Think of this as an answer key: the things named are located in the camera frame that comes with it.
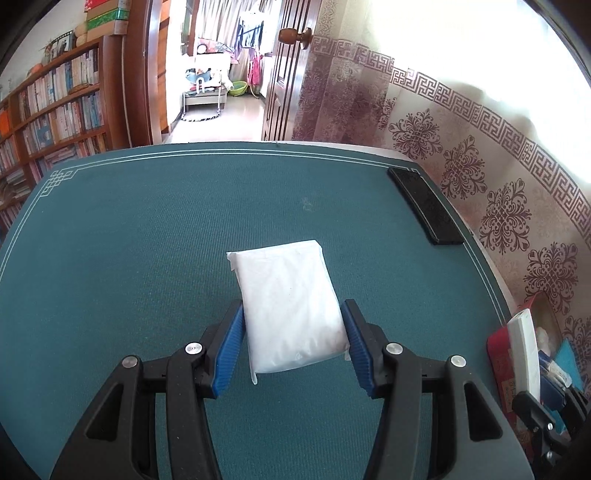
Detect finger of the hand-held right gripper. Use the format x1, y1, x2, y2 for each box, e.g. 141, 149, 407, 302
512, 391, 561, 435

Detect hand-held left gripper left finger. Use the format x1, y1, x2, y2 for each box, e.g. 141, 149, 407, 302
50, 298, 245, 480

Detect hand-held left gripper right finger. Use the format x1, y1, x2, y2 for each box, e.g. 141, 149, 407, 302
341, 298, 534, 480

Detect white remote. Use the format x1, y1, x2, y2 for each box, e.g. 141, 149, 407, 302
506, 310, 542, 402

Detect red rectangular box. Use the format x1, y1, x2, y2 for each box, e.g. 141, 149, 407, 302
487, 293, 583, 435

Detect white tissue packet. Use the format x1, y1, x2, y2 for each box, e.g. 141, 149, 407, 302
226, 239, 350, 385

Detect green desktop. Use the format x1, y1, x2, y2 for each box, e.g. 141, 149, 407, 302
0, 141, 527, 480

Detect blue and white packet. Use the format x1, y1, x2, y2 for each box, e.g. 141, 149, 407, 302
538, 353, 568, 416

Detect black rectangular pad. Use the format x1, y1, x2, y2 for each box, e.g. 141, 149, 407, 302
387, 166, 464, 245

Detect wooden door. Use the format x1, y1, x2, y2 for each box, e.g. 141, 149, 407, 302
261, 0, 324, 141

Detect pink hanging clothes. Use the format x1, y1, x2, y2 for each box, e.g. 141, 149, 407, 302
248, 53, 262, 95

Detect wooden bookshelf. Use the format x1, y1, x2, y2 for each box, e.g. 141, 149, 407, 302
0, 37, 125, 232

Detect wooden door knob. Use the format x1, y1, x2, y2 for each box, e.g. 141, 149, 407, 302
278, 27, 312, 49

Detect green carton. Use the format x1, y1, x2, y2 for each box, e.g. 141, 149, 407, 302
86, 9, 130, 31

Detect teal cloth drawstring pouch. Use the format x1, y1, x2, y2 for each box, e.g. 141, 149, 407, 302
554, 339, 585, 388

